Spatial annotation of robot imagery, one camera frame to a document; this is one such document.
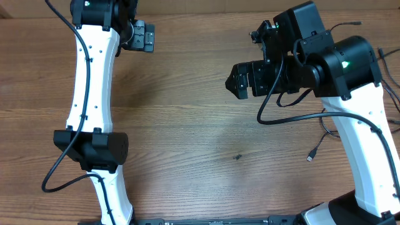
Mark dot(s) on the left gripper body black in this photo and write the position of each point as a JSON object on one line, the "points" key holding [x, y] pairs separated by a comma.
{"points": [[140, 40]]}

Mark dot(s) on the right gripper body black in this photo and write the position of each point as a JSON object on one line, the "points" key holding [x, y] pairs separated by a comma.
{"points": [[254, 79]]}

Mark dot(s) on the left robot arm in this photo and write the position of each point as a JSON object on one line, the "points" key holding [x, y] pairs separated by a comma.
{"points": [[102, 29]]}

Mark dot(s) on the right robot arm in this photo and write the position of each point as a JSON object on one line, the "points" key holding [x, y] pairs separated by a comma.
{"points": [[300, 56]]}

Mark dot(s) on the small black debris piece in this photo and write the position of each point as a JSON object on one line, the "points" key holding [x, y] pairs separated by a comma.
{"points": [[237, 157]]}

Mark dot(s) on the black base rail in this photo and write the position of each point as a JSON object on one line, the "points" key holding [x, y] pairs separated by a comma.
{"points": [[215, 222]]}

